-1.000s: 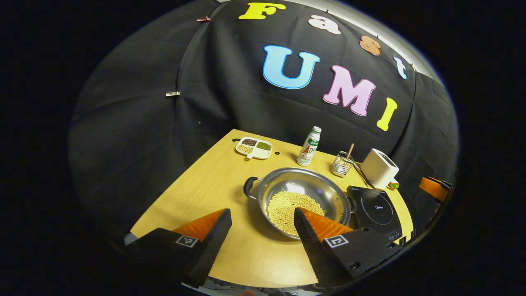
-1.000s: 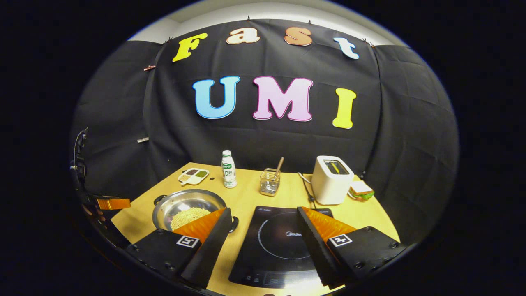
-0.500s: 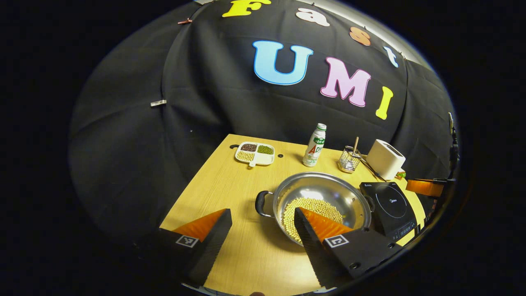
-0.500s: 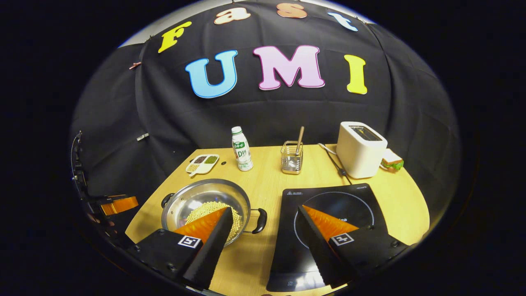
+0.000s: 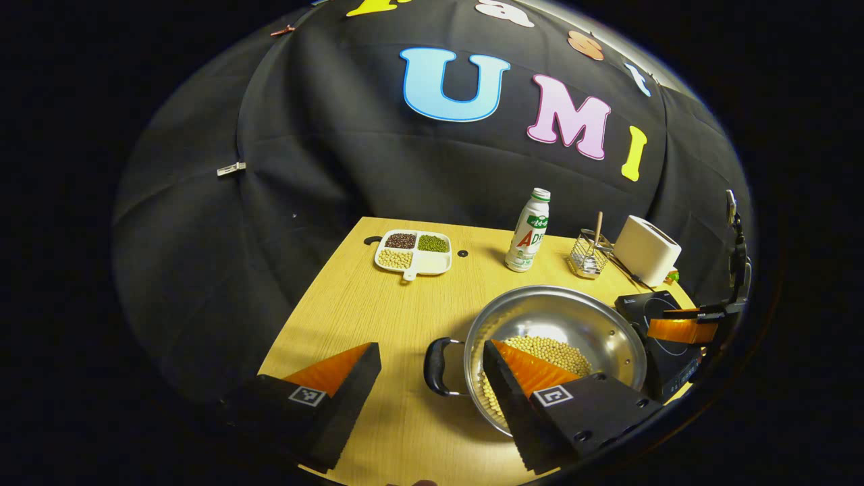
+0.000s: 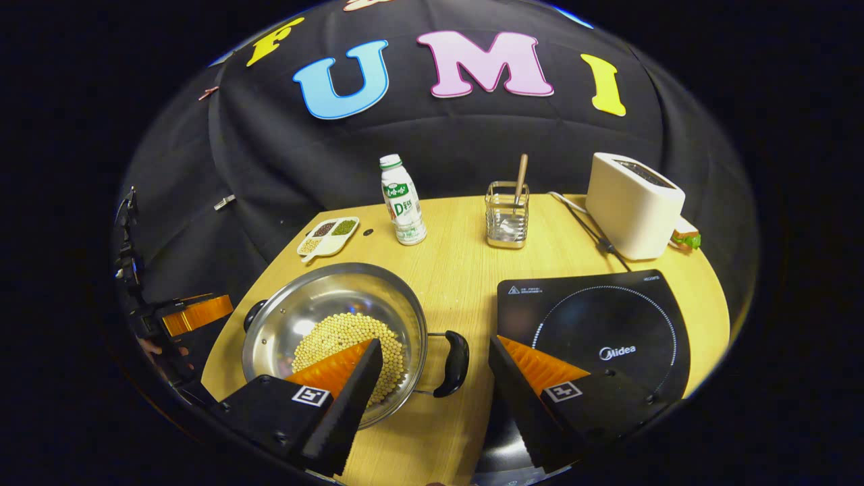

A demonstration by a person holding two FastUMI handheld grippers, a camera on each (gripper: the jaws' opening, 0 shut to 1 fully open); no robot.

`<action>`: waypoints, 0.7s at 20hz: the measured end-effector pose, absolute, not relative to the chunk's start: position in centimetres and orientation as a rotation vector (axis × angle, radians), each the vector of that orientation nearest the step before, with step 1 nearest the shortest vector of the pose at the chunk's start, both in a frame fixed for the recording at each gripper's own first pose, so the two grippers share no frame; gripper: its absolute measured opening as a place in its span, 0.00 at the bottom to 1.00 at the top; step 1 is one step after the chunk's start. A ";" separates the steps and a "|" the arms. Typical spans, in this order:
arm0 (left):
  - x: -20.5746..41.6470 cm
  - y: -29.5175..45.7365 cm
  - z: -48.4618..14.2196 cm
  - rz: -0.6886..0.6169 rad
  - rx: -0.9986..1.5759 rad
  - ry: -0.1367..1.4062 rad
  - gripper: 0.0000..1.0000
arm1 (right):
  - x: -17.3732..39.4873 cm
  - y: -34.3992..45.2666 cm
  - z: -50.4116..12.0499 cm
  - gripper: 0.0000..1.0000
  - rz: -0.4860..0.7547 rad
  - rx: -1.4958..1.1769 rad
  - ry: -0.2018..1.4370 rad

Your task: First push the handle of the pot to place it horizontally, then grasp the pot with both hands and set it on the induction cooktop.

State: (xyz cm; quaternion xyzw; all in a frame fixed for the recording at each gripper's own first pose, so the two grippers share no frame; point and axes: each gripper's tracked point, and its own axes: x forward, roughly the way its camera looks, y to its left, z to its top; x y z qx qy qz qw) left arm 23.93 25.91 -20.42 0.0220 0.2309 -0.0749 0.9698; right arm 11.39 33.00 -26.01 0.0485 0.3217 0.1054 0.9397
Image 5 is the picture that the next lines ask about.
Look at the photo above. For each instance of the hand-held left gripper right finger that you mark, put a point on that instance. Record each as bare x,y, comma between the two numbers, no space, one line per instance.
506,398

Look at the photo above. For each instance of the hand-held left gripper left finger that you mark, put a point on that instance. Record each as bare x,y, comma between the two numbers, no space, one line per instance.
351,398

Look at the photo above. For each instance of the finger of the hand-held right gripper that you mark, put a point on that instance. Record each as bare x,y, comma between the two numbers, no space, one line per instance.
682,331

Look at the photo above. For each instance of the black induction cooktop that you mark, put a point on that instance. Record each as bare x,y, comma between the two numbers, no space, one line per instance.
665,364

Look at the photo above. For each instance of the pile of yellow soybeans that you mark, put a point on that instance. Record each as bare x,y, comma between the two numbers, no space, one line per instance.
553,351

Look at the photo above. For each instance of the sandwich with lettuce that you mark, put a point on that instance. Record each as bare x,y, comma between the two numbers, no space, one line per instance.
671,276

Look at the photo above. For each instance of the white toaster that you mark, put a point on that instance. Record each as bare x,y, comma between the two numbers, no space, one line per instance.
644,253

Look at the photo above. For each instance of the white divided tray of beans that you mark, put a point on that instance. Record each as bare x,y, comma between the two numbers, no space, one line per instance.
432,262

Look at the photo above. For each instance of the black oval table grommet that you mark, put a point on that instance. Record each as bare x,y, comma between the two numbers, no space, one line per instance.
371,240

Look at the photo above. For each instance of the white drink bottle green cap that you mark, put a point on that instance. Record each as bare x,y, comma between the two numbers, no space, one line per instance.
528,236

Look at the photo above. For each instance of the silver metal clip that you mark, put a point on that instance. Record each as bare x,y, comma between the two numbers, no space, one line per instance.
231,169

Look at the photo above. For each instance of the copper metal clip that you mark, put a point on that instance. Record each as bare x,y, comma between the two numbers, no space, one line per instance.
283,30

